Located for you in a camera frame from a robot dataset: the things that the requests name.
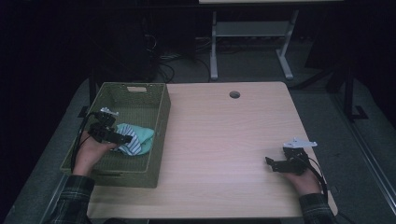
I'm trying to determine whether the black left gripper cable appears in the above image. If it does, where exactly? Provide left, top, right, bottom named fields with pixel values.
left=70, top=111, right=101, bottom=175

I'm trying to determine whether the mint green pet garment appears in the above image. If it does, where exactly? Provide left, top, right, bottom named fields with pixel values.
left=113, top=122, right=156, bottom=157

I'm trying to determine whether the person's right hand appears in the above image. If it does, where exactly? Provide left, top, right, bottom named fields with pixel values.
left=280, top=167, right=322, bottom=197

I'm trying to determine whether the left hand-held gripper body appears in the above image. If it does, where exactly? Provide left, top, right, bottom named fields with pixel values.
left=87, top=106, right=121, bottom=145

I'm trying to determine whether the person's left hand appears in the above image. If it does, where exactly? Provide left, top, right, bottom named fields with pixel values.
left=72, top=134, right=119, bottom=177

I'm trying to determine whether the green woven basket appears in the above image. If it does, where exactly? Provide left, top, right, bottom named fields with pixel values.
left=60, top=81, right=172, bottom=189

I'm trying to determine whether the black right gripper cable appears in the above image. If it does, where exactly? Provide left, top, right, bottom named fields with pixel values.
left=298, top=153, right=331, bottom=203

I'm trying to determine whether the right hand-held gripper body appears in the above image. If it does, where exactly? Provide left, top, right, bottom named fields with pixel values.
left=276, top=136, right=318, bottom=175

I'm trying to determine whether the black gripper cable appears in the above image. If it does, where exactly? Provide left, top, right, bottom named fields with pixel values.
left=70, top=111, right=101, bottom=175
left=298, top=153, right=331, bottom=203

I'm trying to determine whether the bundle of floor cables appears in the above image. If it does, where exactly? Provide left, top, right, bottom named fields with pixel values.
left=141, top=33, right=213, bottom=84

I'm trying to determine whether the white metal stand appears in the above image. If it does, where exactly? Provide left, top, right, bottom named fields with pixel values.
left=209, top=8, right=301, bottom=81

